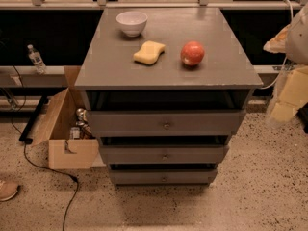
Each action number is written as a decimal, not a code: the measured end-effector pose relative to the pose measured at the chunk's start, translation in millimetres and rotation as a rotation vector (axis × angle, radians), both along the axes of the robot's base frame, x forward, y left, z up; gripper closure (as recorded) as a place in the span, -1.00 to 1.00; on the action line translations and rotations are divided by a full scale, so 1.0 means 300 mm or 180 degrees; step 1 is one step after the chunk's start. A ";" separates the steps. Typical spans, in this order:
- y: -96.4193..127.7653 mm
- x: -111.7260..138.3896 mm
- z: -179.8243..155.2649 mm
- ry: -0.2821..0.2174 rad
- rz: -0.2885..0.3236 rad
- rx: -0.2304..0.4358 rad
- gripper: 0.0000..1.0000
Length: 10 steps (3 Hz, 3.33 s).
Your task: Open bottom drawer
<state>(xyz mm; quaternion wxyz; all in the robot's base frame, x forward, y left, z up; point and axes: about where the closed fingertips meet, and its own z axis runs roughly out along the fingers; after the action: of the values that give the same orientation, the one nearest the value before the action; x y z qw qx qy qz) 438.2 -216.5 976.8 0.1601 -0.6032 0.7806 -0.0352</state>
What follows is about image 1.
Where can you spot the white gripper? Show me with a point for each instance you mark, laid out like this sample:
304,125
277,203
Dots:
298,42

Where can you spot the grey bottom drawer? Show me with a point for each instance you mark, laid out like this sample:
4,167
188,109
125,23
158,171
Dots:
151,177

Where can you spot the grey drawer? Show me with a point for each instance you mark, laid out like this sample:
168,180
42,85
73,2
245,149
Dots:
164,123
151,177
163,155

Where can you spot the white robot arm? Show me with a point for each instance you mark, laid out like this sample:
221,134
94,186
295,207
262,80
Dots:
296,55

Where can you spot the grey drawer cabinet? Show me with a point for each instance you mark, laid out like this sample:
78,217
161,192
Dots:
110,80

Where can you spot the grey middle drawer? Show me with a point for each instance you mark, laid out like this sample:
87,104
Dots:
163,155

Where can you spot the grey top drawer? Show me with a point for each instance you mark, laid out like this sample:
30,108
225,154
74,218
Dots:
164,123

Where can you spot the red apple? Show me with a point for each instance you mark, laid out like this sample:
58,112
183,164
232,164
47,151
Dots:
192,53

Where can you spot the yellow sponge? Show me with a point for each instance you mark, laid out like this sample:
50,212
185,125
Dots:
149,52

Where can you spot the white bowl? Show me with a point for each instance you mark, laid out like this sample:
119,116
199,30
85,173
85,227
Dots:
132,23

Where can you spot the cans inside box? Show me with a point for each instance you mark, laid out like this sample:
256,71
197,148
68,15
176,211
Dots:
81,129

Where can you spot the cardboard box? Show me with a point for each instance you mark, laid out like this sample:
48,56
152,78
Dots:
64,152

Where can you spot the clear plastic water bottle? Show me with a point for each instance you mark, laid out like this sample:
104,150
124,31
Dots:
36,59

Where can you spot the black table leg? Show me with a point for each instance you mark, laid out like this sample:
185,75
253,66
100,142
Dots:
24,137

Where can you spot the tan shoe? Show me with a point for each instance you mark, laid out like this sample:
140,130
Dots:
8,190

